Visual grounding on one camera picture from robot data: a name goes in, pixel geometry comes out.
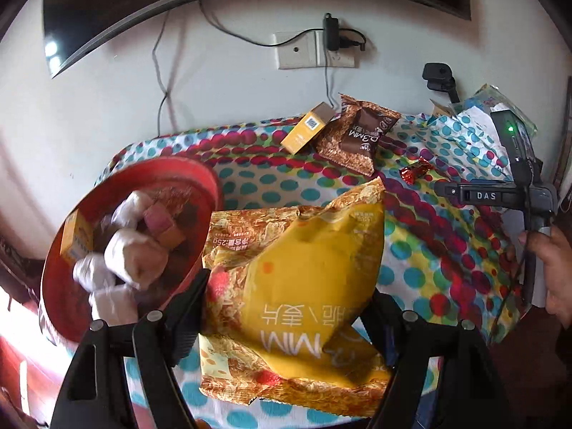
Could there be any red round tray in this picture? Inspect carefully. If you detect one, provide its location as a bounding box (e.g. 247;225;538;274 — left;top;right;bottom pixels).
38;157;223;355

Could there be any brown snack bag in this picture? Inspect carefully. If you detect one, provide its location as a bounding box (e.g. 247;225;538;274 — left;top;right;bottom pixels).
316;94;401;177

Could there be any pile of plastic bags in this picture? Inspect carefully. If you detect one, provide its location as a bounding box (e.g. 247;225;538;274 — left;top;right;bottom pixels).
431;84;537;162

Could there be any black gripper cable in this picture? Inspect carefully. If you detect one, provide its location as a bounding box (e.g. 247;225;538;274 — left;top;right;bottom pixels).
494;250;526;340

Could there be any black plug with cable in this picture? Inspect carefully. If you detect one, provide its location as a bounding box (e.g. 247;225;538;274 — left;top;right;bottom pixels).
340;29;367;53

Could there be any person's right hand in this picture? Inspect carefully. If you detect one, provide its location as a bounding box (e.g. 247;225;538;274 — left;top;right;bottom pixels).
543;227;572;318

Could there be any black adapter cable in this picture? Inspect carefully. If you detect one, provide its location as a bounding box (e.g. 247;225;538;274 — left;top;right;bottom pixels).
325;51;337;108

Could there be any black television power cable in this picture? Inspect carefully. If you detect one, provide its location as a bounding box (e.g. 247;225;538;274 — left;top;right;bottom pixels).
199;0;327;48

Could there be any thin black wall cable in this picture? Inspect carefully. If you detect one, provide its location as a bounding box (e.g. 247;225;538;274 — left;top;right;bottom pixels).
152;9;173;137

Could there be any white power outlet plate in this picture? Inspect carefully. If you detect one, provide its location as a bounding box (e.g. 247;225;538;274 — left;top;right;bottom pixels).
319;48;358;69

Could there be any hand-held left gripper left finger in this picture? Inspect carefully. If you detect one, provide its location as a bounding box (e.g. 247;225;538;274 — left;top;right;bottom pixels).
51;269;211;429

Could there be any yellow snack bag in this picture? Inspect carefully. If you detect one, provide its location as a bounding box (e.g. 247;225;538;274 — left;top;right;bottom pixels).
199;178;394;405

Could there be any black power adapter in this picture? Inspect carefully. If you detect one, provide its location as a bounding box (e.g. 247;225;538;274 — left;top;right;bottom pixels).
322;13;341;51

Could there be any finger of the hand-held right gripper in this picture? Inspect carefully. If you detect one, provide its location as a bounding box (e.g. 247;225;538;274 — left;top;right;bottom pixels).
434;180;468;203

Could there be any white sock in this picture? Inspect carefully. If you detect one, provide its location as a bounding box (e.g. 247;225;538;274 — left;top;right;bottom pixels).
88;286;139;326
74;252;118;291
104;229;169;290
111;191;148;228

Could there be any yellow carton box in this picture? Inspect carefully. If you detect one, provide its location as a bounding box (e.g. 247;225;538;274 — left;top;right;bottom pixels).
60;212;95;265
280;102;335;154

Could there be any polka dot tablecloth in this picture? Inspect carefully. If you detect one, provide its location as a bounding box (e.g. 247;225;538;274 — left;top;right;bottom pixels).
94;112;537;429

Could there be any white coaxial wall plate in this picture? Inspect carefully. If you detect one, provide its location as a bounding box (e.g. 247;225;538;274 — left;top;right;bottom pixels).
276;31;321;70

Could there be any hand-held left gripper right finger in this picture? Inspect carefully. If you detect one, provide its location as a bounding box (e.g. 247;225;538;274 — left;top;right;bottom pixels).
357;290;506;429

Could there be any red wrapped candy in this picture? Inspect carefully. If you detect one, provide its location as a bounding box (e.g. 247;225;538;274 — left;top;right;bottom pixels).
400;158;434;185

